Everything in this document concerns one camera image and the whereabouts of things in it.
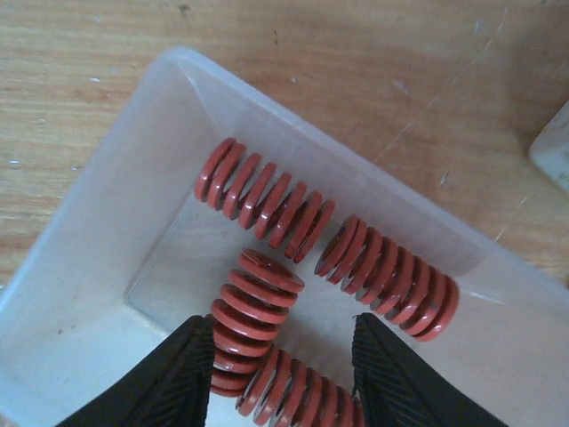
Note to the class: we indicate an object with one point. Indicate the translucent plastic spring box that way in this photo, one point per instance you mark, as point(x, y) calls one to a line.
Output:
point(131, 254)

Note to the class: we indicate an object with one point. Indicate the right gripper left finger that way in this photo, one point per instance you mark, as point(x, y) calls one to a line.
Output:
point(169, 387)

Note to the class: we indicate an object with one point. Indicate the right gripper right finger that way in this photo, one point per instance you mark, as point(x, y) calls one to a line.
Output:
point(397, 387)

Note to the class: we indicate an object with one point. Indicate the red spring front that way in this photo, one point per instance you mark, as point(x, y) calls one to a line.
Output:
point(286, 392)

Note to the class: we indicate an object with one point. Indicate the red spring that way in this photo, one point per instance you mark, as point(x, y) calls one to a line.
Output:
point(389, 279)
point(246, 318)
point(252, 194)
point(286, 392)

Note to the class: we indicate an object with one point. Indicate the white cube power adapter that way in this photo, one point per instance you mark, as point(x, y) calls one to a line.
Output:
point(549, 151)

